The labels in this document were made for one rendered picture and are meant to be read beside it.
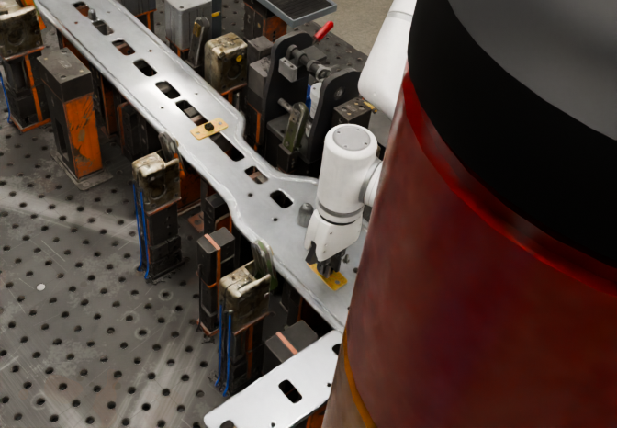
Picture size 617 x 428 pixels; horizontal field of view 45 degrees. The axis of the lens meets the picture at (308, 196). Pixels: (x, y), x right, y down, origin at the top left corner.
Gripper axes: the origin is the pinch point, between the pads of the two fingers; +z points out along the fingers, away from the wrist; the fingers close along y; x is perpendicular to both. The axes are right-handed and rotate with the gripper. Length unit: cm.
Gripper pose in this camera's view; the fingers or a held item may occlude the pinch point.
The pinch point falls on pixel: (329, 263)
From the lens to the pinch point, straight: 140.7
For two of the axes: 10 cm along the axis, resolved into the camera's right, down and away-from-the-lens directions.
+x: 6.4, 5.9, -4.9
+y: -7.6, 4.1, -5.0
